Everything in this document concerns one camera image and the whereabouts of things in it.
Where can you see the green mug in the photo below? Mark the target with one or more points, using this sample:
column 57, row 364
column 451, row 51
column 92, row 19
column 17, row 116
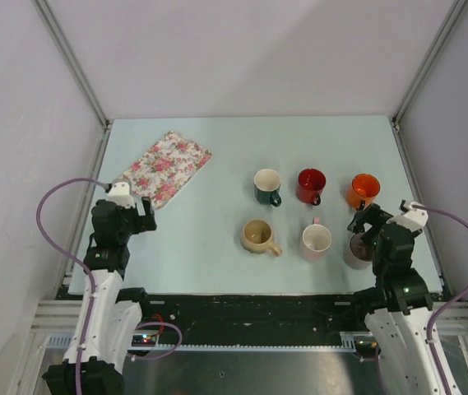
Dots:
column 267, row 184

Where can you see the floral serving tray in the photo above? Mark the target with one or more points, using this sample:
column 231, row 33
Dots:
column 161, row 172

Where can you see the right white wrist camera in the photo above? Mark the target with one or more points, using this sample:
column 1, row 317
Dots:
column 412, row 217

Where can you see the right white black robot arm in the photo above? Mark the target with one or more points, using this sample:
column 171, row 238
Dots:
column 398, row 309

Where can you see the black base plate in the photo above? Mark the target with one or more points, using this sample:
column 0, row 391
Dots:
column 258, row 320

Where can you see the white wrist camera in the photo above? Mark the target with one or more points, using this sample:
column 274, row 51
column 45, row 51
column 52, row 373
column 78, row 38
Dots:
column 412, row 217
column 120, row 193

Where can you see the left aluminium corner post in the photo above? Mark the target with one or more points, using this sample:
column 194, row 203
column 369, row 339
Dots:
column 57, row 35

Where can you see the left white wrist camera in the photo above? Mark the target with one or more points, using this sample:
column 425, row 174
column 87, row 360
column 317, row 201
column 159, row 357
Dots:
column 120, row 193

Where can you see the orange mug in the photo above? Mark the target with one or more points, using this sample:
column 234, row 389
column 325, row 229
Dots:
column 363, row 190

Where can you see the cream beige mug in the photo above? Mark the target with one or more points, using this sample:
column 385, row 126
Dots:
column 257, row 237

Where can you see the red mug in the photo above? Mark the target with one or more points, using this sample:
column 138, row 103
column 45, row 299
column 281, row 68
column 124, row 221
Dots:
column 310, row 185

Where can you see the purple mug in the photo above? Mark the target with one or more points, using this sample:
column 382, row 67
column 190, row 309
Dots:
column 358, row 254

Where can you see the pink mug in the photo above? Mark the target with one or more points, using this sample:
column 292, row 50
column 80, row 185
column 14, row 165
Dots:
column 316, row 239

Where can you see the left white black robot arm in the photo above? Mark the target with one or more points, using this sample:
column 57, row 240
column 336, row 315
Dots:
column 110, row 312

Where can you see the white slotted cable duct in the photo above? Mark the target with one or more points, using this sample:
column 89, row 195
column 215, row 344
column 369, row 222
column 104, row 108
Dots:
column 348, row 344

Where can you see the aluminium corner post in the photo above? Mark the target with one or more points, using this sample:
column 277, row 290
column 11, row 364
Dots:
column 445, row 32
column 57, row 35

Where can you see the aluminium frame rail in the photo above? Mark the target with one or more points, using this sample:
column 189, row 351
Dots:
column 56, row 316

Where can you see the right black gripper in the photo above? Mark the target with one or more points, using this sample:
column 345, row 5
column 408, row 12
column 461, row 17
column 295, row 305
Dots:
column 372, row 215

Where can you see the right aluminium corner post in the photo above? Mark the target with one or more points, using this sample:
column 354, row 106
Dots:
column 445, row 32

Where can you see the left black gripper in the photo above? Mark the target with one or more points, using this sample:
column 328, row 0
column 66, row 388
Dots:
column 142, row 223

